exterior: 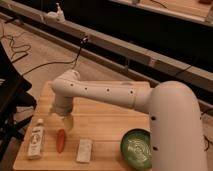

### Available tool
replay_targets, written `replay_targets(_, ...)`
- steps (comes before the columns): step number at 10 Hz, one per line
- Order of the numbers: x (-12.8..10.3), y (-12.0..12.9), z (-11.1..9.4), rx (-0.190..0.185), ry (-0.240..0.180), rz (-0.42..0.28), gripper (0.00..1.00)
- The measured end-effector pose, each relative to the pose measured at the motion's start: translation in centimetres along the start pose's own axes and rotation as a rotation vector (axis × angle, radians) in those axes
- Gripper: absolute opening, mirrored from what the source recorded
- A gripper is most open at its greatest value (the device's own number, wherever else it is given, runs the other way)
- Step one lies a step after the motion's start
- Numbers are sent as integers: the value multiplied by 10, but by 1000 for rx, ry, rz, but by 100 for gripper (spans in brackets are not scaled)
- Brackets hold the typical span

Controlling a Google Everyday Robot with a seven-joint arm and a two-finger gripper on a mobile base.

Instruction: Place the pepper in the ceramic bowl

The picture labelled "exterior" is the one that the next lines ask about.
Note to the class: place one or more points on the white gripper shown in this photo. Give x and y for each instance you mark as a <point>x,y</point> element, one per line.
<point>68,120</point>

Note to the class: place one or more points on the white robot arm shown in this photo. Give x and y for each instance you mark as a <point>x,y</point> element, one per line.
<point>177,138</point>

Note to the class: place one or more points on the green ceramic bowl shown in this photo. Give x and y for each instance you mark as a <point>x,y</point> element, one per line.
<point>136,149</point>

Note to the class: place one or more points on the white plastic bottle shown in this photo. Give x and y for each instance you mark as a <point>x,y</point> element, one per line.
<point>36,141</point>

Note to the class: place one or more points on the black chair frame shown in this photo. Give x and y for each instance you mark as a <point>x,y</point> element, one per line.
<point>13,93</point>

